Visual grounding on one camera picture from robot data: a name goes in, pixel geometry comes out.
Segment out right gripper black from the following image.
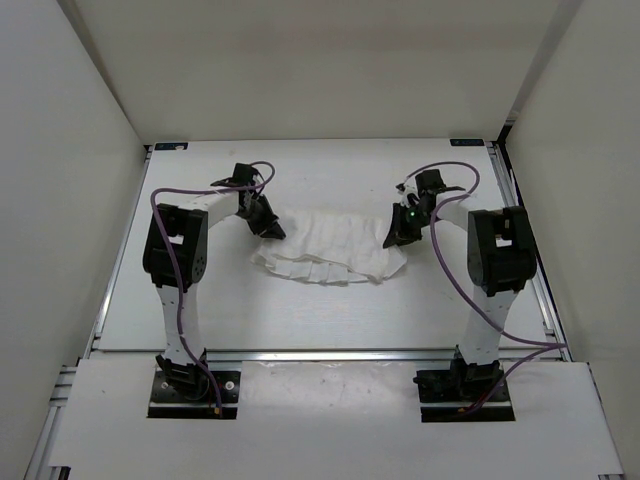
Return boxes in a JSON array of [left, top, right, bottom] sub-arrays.
[[384, 202, 438, 249]]

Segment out white pleated skirt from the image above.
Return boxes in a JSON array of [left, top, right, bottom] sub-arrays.
[[252, 209, 407, 286]]

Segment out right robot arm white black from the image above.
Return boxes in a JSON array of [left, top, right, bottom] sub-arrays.
[[383, 194, 542, 400]]

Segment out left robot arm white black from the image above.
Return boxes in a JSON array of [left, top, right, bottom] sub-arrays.
[[143, 191, 286, 400]]

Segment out right blue corner label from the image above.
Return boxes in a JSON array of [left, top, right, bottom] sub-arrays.
[[450, 138, 485, 147]]

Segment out blue corner label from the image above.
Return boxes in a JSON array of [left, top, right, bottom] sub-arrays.
[[450, 138, 485, 147], [154, 142, 189, 151]]

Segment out left blue corner label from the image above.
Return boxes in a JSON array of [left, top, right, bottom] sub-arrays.
[[154, 142, 189, 151]]

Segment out white front cover board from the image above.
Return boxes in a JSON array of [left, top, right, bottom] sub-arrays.
[[50, 356, 622, 479]]

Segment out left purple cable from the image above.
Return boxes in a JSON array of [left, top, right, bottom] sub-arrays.
[[150, 160, 277, 417]]

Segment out purple cable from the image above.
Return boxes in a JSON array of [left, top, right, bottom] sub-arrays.
[[150, 160, 277, 417], [403, 161, 567, 414]]

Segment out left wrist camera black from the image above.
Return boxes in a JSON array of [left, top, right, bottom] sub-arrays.
[[210, 163, 262, 189]]

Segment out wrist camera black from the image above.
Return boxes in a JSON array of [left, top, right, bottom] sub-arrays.
[[210, 163, 262, 189], [395, 169, 463, 205]]

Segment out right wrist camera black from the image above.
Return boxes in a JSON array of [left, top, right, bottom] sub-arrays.
[[395, 169, 463, 205]]

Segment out front aluminium rail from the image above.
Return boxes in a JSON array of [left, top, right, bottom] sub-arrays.
[[199, 349, 466, 366]]

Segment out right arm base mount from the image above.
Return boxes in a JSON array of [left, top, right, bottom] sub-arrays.
[[413, 352, 516, 423]]

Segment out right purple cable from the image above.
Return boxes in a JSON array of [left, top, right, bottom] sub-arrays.
[[403, 161, 567, 414]]

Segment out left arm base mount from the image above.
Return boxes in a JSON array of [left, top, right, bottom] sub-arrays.
[[147, 367, 241, 420]]

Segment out left aluminium frame rail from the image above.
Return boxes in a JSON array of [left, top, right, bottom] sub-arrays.
[[19, 344, 96, 480]]

